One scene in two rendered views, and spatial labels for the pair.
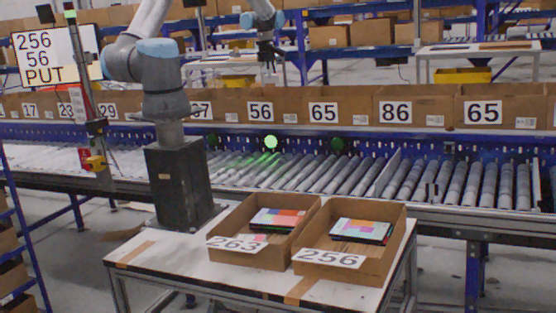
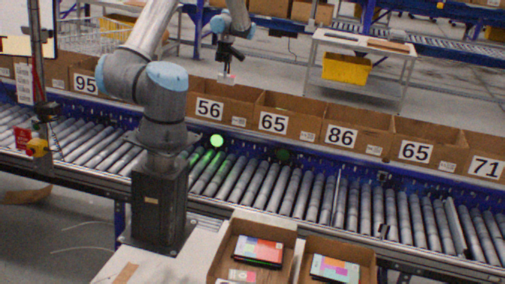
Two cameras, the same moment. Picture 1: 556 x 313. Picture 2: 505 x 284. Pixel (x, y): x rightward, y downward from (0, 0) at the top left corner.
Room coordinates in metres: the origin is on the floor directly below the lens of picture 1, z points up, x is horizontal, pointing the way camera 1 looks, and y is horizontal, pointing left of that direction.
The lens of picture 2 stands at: (0.26, 0.54, 1.96)
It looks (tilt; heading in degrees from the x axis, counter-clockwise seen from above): 26 degrees down; 343
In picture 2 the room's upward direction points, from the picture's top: 8 degrees clockwise
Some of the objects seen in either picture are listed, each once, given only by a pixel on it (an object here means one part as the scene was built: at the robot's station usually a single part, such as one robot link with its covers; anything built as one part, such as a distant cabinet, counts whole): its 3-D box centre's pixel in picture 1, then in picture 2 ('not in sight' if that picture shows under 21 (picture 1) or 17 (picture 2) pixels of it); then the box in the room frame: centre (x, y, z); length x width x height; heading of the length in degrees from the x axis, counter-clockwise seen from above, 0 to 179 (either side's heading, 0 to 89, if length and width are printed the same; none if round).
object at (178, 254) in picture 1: (261, 242); (243, 273); (1.57, 0.10, 0.74); 1.00 x 0.58 x 0.03; 62
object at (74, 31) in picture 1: (92, 112); (40, 94); (2.49, 0.94, 1.11); 0.12 x 0.05 x 0.88; 62
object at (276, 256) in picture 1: (267, 227); (254, 261); (1.56, 0.06, 0.80); 0.38 x 0.28 x 0.10; 154
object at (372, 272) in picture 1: (352, 237); (335, 282); (1.42, -0.22, 0.80); 0.38 x 0.28 x 0.10; 153
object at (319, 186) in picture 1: (329, 175); (279, 189); (2.18, -0.24, 0.72); 0.52 x 0.05 x 0.05; 152
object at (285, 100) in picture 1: (281, 105); (226, 103); (2.79, -0.05, 0.96); 0.39 x 0.29 x 0.17; 62
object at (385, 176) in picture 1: (389, 172); (335, 196); (2.04, -0.50, 0.76); 0.46 x 0.01 x 0.09; 152
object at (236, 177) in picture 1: (247, 170); (197, 170); (2.39, 0.17, 0.72); 0.52 x 0.05 x 0.05; 152
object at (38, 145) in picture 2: (99, 164); (43, 149); (2.42, 0.94, 0.84); 0.15 x 0.09 x 0.07; 62
